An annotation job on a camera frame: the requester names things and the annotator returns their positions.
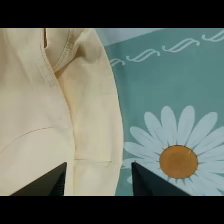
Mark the cream shirt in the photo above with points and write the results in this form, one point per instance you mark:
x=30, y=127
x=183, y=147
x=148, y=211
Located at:
x=40, y=116

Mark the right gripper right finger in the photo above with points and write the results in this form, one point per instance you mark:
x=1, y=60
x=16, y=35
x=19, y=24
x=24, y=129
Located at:
x=148, y=185

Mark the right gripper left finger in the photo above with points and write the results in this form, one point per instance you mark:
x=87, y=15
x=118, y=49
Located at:
x=50, y=183

